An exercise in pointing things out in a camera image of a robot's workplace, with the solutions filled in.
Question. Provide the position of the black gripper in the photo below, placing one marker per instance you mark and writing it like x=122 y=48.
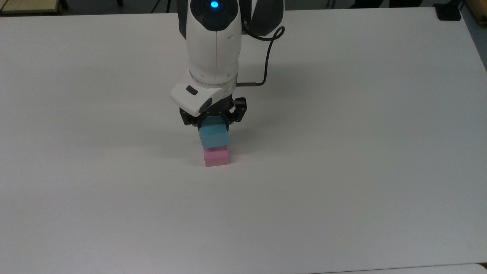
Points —
x=222 y=108

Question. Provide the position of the pink cube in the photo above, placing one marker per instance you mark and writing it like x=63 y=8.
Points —
x=217 y=158

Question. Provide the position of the black clamp block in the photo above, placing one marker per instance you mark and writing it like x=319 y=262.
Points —
x=448 y=12

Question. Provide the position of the wooden furniture edge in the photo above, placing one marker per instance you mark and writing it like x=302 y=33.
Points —
x=477 y=11

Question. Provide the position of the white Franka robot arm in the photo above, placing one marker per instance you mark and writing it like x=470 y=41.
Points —
x=215 y=57

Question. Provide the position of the blue cube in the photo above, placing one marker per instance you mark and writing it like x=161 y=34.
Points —
x=213 y=135

